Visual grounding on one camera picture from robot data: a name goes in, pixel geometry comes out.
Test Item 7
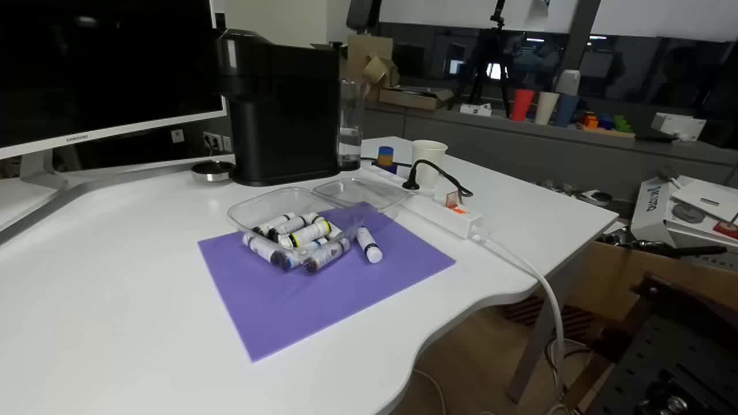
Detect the black camera tripod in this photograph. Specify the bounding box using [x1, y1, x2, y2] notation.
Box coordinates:
[450, 0, 516, 111]

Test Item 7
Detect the white tube with yellow label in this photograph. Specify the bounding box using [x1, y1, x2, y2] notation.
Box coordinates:
[287, 216, 333, 250]

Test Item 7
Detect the white printed carton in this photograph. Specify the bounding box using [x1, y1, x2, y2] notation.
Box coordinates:
[627, 172, 738, 249]

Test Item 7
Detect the red cup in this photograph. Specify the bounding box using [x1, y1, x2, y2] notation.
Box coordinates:
[508, 84, 538, 123]

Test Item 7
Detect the flat cardboard box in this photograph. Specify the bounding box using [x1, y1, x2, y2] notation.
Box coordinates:
[373, 82, 457, 114]

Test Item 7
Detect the black coffee machine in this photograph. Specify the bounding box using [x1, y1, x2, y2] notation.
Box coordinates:
[211, 27, 346, 187]

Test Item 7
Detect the black plug with cable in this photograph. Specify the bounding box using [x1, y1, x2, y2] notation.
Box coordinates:
[400, 156, 474, 200]

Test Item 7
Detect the white rectangular box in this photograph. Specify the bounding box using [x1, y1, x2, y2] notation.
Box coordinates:
[647, 109, 707, 143]

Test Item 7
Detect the white power strip cable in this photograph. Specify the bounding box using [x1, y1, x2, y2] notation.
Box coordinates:
[466, 224, 571, 412]

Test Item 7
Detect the black round dish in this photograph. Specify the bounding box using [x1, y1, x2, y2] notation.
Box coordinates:
[188, 156, 235, 187]

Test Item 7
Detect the white power strip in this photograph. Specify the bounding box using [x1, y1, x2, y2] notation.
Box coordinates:
[355, 162, 484, 242]

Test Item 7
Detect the open cardboard box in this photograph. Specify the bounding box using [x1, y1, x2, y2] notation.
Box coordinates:
[344, 31, 404, 92]

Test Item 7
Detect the white framed computer monitor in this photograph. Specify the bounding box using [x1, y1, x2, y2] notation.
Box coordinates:
[0, 0, 231, 164]

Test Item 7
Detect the brown wooden board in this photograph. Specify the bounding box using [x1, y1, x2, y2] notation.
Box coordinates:
[564, 240, 738, 328]

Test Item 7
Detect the white monitor stand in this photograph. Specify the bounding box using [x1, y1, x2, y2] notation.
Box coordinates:
[0, 149, 79, 232]

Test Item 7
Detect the clear plastic container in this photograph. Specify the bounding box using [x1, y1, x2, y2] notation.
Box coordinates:
[224, 182, 369, 276]

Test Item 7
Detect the clear water tank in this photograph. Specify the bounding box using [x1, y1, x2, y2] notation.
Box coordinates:
[336, 76, 369, 172]

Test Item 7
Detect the black metal rack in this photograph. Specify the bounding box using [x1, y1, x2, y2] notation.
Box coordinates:
[588, 275, 738, 415]

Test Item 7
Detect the purple mat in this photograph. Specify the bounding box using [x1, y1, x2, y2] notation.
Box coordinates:
[196, 200, 458, 364]

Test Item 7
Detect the white paper cup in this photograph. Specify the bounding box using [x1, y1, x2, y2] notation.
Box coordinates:
[408, 137, 450, 192]

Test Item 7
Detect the blue cup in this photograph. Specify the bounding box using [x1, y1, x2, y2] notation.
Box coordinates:
[550, 92, 581, 129]

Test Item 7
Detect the grey partition shelf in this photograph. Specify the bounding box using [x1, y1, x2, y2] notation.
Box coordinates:
[360, 100, 738, 203]

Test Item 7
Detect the beige cup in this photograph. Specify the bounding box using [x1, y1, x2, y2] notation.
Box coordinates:
[532, 90, 561, 129]

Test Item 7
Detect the white cylinder container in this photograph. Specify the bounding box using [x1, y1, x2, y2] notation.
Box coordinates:
[556, 67, 586, 99]

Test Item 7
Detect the white wall socket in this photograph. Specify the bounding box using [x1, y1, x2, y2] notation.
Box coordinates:
[201, 129, 233, 155]

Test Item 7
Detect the white tube with blue cap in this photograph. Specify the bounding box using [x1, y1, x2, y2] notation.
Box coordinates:
[269, 246, 306, 275]

